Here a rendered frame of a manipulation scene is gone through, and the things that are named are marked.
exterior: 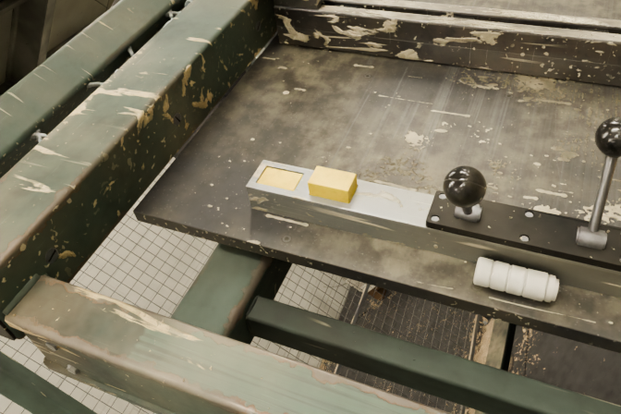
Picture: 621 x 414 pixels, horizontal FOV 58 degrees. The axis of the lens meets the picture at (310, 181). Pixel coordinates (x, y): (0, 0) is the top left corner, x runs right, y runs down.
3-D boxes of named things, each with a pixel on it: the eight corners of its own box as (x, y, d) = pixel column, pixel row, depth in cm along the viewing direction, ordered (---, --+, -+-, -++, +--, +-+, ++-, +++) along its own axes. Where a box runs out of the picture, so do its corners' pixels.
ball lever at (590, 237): (610, 261, 54) (648, 123, 50) (567, 251, 55) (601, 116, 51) (607, 247, 57) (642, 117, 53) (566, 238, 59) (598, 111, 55)
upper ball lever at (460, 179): (481, 236, 60) (481, 206, 48) (446, 227, 61) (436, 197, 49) (490, 201, 61) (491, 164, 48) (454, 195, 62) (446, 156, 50)
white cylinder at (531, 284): (471, 289, 59) (552, 310, 56) (474, 273, 57) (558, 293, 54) (477, 267, 61) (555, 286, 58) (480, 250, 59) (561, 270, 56)
